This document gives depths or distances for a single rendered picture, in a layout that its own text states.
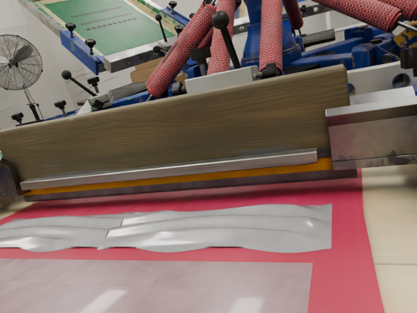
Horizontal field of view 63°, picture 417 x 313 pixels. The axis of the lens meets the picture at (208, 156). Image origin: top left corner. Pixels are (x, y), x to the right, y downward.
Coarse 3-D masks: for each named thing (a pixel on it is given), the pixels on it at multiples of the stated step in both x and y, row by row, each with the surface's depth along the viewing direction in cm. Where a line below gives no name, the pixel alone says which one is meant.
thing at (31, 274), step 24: (24, 216) 41; (48, 216) 39; (0, 264) 29; (24, 264) 28; (48, 264) 27; (72, 264) 26; (0, 288) 25; (24, 288) 24; (48, 288) 23; (0, 312) 21
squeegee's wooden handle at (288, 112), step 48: (192, 96) 32; (240, 96) 30; (288, 96) 29; (336, 96) 28; (0, 144) 42; (48, 144) 40; (96, 144) 37; (144, 144) 35; (192, 144) 33; (240, 144) 32; (288, 144) 30
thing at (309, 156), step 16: (208, 160) 33; (224, 160) 32; (240, 160) 31; (256, 160) 30; (272, 160) 30; (288, 160) 29; (304, 160) 29; (64, 176) 39; (80, 176) 38; (96, 176) 37; (112, 176) 36; (128, 176) 35; (144, 176) 35; (160, 176) 34
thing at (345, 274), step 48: (192, 192) 37; (240, 192) 34; (288, 192) 32; (336, 192) 29; (336, 240) 22; (96, 288) 22; (144, 288) 21; (192, 288) 20; (240, 288) 19; (288, 288) 18; (336, 288) 17
